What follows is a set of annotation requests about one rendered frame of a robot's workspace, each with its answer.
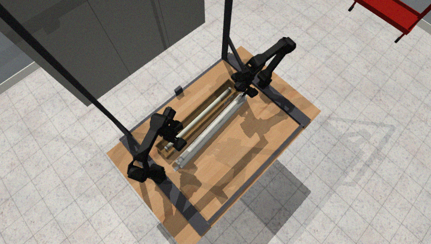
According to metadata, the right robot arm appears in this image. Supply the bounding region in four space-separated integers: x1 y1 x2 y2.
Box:
127 106 183 185

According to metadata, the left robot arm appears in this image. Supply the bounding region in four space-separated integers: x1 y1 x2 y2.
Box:
234 37 296 92

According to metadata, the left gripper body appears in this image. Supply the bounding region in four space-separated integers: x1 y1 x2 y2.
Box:
231 72 259 98

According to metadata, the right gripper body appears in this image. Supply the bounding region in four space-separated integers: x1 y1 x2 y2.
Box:
159 128 187 151

